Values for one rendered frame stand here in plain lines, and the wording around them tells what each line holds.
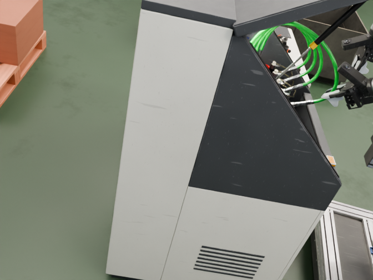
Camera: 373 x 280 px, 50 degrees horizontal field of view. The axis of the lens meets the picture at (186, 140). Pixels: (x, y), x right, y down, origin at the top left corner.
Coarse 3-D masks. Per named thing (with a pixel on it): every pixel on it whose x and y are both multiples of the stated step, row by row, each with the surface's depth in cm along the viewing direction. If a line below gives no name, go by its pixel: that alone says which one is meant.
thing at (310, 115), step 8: (304, 96) 204; (312, 104) 199; (304, 112) 200; (312, 112) 194; (304, 120) 198; (312, 120) 188; (312, 128) 186; (320, 128) 184; (320, 136) 179; (320, 144) 175; (328, 152) 171
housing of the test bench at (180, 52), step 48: (144, 0) 115; (192, 0) 122; (144, 48) 125; (192, 48) 124; (144, 96) 136; (192, 96) 135; (144, 144) 149; (192, 144) 148; (144, 192) 165; (144, 240) 185
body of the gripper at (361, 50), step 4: (372, 32) 159; (372, 36) 162; (372, 40) 163; (368, 44) 162; (372, 44) 162; (360, 48) 167; (364, 48) 164; (368, 48) 162; (372, 48) 163; (360, 52) 166; (364, 52) 163; (368, 52) 162; (372, 52) 162; (360, 56) 166; (368, 56) 163; (372, 56) 164; (368, 60) 166; (372, 60) 165
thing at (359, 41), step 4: (360, 36) 164; (364, 36) 163; (368, 36) 162; (344, 40) 165; (348, 40) 165; (352, 40) 164; (356, 40) 163; (360, 40) 162; (364, 40) 161; (368, 40) 161; (344, 44) 164; (348, 44) 163; (352, 44) 163; (356, 44) 163; (360, 44) 162; (364, 44) 162; (344, 48) 164; (348, 48) 164
